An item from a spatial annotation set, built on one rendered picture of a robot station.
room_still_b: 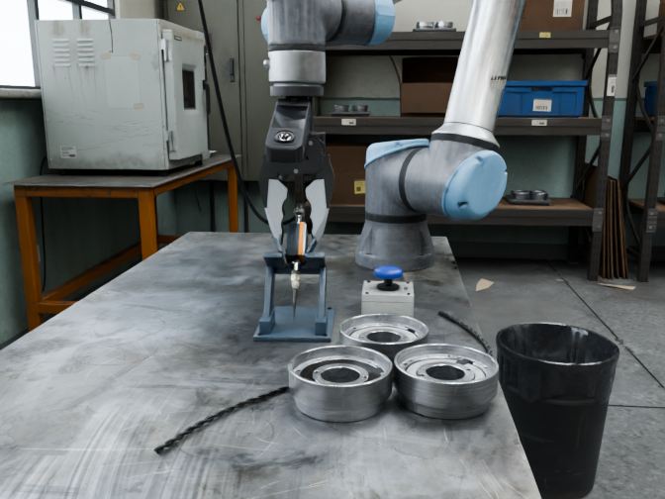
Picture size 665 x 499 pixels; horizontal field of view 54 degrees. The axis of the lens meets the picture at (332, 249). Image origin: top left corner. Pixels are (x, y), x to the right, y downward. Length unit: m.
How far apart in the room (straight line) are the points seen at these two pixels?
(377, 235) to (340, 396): 0.60
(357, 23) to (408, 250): 0.44
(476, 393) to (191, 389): 0.30
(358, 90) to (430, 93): 0.72
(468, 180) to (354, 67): 3.67
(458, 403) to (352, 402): 0.10
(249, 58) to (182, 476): 4.08
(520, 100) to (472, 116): 3.13
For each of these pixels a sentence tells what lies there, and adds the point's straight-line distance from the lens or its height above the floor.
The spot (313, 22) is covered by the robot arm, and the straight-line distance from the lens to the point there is 0.87.
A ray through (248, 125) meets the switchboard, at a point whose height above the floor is 0.94.
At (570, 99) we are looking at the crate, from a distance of 4.30.
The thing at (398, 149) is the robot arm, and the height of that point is 1.02.
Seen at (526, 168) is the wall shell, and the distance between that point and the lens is 4.77.
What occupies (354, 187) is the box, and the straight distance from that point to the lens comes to 4.19.
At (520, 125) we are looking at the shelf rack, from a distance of 4.13.
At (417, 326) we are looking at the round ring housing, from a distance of 0.80.
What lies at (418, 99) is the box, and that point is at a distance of 4.13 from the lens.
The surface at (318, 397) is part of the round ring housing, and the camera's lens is 0.63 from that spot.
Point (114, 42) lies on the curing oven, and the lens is 2.97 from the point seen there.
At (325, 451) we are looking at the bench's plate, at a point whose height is 0.80.
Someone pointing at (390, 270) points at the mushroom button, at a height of 0.87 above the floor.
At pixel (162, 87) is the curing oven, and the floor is 1.15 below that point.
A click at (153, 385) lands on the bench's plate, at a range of 0.75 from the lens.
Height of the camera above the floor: 1.10
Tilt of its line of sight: 13 degrees down
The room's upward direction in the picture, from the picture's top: straight up
